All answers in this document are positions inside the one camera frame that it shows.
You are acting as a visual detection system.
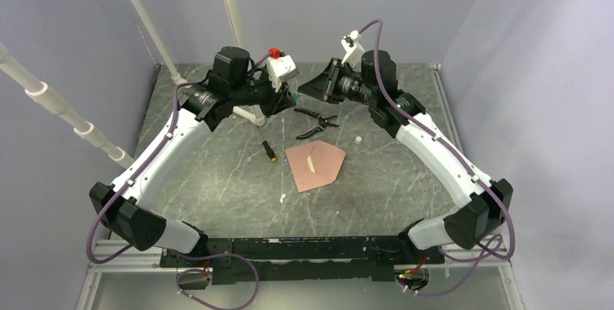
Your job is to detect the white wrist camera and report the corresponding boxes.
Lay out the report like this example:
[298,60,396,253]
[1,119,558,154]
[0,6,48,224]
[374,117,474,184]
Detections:
[266,48,299,93]
[340,30,365,69]

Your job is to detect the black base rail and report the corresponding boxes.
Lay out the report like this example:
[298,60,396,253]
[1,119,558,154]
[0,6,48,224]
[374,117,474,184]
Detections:
[159,235,433,285]

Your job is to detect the aluminium extrusion frame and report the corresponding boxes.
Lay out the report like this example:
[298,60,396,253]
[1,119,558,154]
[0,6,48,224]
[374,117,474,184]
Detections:
[77,240,525,309]

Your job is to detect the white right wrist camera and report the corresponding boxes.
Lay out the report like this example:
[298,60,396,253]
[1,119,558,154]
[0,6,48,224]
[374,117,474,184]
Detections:
[340,30,365,69]

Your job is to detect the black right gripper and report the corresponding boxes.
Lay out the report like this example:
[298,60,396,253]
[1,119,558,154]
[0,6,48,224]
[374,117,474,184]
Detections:
[300,58,377,106]

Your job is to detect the black handled pliers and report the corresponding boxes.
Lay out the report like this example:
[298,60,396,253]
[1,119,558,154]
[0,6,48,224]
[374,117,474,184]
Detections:
[293,107,340,141]

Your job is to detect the white pvc pipe frame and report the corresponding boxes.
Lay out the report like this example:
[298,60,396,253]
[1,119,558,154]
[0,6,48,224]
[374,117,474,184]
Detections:
[1,0,243,169]

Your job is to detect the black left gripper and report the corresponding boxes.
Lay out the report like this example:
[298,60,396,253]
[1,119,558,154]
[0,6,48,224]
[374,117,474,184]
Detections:
[230,67,295,117]

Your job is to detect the pink paper envelope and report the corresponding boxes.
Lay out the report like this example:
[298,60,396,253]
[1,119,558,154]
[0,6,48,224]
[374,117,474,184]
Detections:
[285,141,346,193]

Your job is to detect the black yellow screwdriver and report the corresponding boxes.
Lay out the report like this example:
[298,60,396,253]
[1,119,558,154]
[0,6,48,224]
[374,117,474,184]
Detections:
[256,126,277,162]

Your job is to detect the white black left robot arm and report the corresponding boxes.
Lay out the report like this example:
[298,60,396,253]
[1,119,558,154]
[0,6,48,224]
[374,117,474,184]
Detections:
[89,46,298,267]

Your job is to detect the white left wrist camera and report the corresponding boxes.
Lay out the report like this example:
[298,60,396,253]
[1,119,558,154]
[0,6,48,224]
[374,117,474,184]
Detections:
[266,48,299,93]

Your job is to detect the cream lined letter paper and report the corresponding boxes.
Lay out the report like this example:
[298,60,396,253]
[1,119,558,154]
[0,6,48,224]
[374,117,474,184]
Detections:
[306,155,316,173]

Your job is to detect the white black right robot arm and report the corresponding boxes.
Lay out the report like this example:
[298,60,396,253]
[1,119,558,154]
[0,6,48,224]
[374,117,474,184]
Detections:
[298,50,513,263]

